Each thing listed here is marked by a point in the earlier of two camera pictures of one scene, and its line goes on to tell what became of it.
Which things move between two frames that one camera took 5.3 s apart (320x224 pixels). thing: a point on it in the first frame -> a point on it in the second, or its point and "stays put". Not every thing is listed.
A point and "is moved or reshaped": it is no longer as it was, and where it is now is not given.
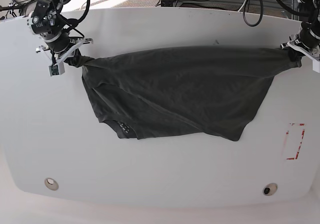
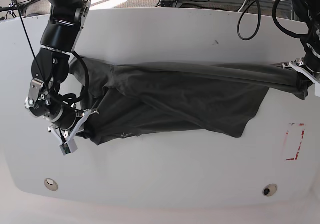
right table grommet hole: [270, 189] stays put
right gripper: [306, 42] -> [298, 64]
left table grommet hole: [51, 184] stays put
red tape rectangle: [295, 133] stays put
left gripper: [60, 46] -> [70, 134]
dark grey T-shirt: [210, 90] is moved or reshaped
